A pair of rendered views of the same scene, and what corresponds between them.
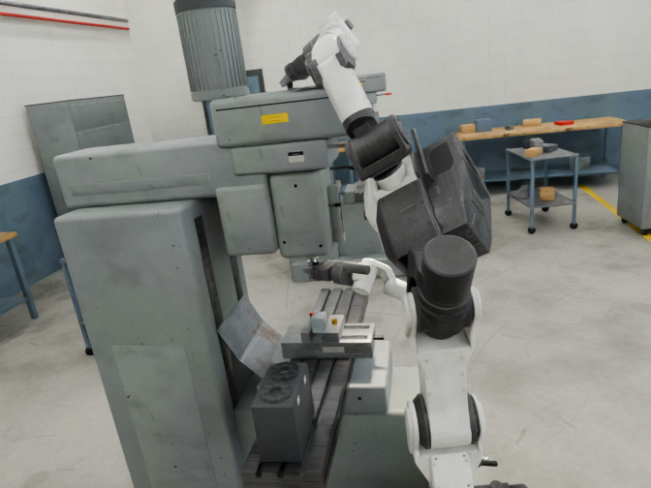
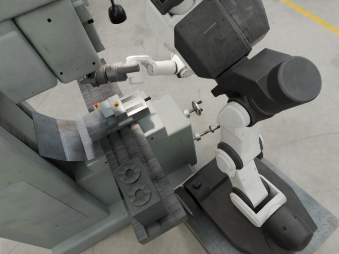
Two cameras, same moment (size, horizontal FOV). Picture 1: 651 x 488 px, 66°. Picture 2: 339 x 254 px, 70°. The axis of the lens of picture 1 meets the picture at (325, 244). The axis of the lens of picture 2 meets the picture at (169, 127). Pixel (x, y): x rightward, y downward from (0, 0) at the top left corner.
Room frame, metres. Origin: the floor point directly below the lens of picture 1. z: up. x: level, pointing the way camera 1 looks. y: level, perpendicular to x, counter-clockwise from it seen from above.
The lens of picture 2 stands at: (0.82, 0.18, 1.98)
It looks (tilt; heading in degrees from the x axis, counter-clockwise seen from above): 55 degrees down; 335
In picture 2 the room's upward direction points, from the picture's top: 17 degrees counter-clockwise
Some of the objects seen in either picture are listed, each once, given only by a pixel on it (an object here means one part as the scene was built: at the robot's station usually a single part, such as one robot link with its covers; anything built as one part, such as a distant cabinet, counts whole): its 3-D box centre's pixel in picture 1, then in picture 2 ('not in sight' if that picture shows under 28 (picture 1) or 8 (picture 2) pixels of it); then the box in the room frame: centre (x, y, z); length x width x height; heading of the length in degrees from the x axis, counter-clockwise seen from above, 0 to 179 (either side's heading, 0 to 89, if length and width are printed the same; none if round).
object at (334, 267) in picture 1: (333, 271); (106, 74); (1.74, -0.02, 1.23); 0.13 x 0.12 x 0.10; 143
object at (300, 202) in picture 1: (304, 208); (59, 34); (1.79, 0.06, 1.47); 0.21 x 0.19 x 0.32; 168
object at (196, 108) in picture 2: not in sight; (191, 110); (1.69, -0.43, 0.61); 0.16 x 0.12 x 0.12; 78
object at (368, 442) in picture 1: (343, 445); (138, 154); (1.79, 0.03, 0.41); 0.81 x 0.32 x 0.60; 78
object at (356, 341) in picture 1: (328, 336); (115, 113); (1.76, 0.03, 0.96); 0.35 x 0.15 x 0.11; 77
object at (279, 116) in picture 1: (289, 113); not in sight; (1.80, 0.07, 1.81); 0.47 x 0.26 x 0.16; 78
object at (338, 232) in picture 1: (336, 213); (90, 28); (1.77, -0.05, 1.44); 0.04 x 0.04 x 0.21; 78
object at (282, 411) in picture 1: (285, 408); (140, 191); (1.27, 0.18, 1.01); 0.22 x 0.12 x 0.20; 169
